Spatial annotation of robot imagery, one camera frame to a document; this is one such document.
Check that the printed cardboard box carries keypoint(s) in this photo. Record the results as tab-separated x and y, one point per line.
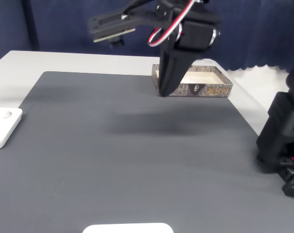
210	91

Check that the dark blue curtain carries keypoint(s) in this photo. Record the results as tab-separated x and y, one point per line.
258	36

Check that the grey table mat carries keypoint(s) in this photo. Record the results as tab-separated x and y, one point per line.
112	157

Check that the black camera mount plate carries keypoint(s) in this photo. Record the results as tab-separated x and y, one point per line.
112	24

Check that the white base plate with dimples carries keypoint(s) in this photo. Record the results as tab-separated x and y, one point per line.
8	131
127	229

